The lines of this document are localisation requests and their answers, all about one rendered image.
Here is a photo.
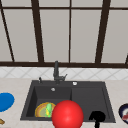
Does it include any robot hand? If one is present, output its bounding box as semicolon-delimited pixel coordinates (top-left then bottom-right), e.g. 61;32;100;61
88;110;106;128

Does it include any black sink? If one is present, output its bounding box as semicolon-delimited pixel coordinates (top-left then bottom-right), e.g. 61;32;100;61
20;79;117;124

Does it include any dark rimmed plate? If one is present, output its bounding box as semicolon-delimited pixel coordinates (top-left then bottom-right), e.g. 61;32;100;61
118;103;128;123

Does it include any red ball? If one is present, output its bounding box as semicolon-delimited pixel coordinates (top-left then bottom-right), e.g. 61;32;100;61
51;100;84;128

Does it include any green vegetable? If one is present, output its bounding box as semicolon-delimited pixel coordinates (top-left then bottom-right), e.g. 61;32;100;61
45;102;54;118

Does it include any black tap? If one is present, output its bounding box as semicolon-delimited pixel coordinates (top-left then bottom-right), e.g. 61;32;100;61
52;60;68;84

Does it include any blue round plate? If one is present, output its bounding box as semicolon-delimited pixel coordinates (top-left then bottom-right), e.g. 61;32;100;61
0;92;16;113

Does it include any dark framed window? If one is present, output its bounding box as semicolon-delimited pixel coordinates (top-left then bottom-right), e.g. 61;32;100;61
0;0;128;69

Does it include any small brown thing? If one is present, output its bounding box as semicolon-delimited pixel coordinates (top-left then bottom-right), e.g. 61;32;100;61
0;118;5;126

